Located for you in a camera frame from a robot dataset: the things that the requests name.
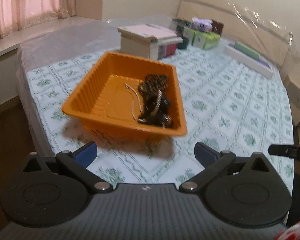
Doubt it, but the black wristwatch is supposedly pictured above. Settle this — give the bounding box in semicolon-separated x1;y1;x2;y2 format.
149;113;173;128

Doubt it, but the green floral bed cloth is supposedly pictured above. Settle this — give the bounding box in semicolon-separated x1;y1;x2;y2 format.
26;40;294;185

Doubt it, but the stack of books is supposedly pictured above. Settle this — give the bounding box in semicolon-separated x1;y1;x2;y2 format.
120;35;183;60

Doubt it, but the green slim box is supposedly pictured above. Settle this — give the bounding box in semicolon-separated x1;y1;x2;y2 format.
234;41;260;60

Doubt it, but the white flat box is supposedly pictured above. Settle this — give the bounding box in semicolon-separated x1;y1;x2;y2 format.
224;44;274;79

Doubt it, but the purple tissue pack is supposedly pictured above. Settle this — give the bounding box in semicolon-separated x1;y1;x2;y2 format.
191;17;213;33

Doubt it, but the pink top book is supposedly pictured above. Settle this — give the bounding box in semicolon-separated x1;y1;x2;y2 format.
117;24;177;42

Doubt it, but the green tissue pack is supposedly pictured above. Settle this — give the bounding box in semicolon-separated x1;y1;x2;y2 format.
189;29;221;50

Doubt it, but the dark brown box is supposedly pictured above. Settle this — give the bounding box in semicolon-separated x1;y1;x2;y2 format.
211;20;224;35

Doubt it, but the glass jar green lid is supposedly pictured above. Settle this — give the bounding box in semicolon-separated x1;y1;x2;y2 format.
169;18;191;36

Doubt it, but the dark green cup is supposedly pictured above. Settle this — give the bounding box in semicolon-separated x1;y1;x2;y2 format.
177;36;190;50

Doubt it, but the orange plastic tray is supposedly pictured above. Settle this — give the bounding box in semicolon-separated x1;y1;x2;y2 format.
62;51;187;141

